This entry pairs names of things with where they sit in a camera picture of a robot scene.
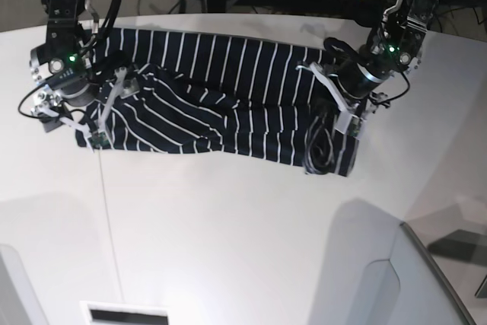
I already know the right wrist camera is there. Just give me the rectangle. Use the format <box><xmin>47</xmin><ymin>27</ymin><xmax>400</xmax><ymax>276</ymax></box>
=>
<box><xmin>88</xmin><ymin>132</ymin><xmax>110</xmax><ymax>150</ymax></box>

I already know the grey robot base cover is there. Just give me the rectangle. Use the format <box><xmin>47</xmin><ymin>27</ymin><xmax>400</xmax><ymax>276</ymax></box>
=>
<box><xmin>1</xmin><ymin>244</ymin><xmax>49</xmax><ymax>324</ymax></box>
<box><xmin>307</xmin><ymin>198</ymin><xmax>476</xmax><ymax>325</ymax></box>

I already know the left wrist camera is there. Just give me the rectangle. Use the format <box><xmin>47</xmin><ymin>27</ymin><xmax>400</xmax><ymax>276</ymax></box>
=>
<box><xmin>346</xmin><ymin>116</ymin><xmax>362</xmax><ymax>139</ymax></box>

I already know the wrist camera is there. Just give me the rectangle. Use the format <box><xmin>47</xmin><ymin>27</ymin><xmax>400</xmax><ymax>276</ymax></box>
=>
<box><xmin>88</xmin><ymin>132</ymin><xmax>110</xmax><ymax>150</ymax></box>
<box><xmin>346</xmin><ymin>116</ymin><xmax>362</xmax><ymax>139</ymax></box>

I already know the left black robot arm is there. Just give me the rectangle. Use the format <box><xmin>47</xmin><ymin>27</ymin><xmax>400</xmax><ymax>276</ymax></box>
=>
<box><xmin>298</xmin><ymin>0</ymin><xmax>439</xmax><ymax>136</ymax></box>

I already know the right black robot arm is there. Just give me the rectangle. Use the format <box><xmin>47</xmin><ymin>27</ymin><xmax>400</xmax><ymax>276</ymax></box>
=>
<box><xmin>26</xmin><ymin>0</ymin><xmax>129</xmax><ymax>150</ymax></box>

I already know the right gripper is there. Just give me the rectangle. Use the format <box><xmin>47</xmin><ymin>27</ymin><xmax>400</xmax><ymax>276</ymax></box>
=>
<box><xmin>32</xmin><ymin>68</ymin><xmax>127</xmax><ymax>146</ymax></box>

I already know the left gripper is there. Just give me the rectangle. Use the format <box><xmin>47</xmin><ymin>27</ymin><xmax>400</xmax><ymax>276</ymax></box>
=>
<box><xmin>296</xmin><ymin>59</ymin><xmax>384</xmax><ymax>135</ymax></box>

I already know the navy white striped t-shirt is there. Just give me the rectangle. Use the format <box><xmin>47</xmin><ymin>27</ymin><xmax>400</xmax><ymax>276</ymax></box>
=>
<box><xmin>94</xmin><ymin>29</ymin><xmax>358</xmax><ymax>176</ymax></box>

